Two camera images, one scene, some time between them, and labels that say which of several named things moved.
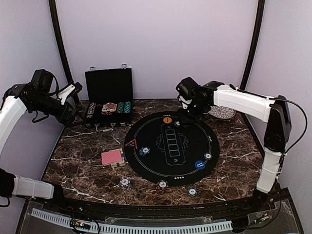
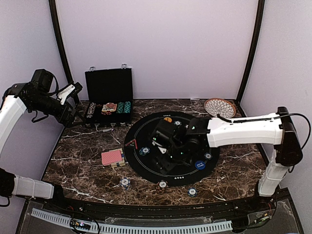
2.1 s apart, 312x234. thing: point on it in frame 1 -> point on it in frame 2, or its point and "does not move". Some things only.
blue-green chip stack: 192,192 does not move
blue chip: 208,155 does not move
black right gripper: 185,121 -> 163,164
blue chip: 177,124 does not move
